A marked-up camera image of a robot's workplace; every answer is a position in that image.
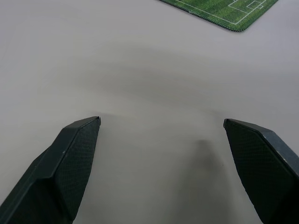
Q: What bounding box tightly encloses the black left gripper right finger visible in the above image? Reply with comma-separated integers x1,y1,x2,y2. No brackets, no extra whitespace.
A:
223,118,299,224

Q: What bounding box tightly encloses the green soccer field mat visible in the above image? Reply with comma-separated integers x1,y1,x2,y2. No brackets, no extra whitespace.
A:
159,0,280,33

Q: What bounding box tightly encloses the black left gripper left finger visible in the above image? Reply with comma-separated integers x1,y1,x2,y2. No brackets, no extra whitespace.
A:
0,116,102,224

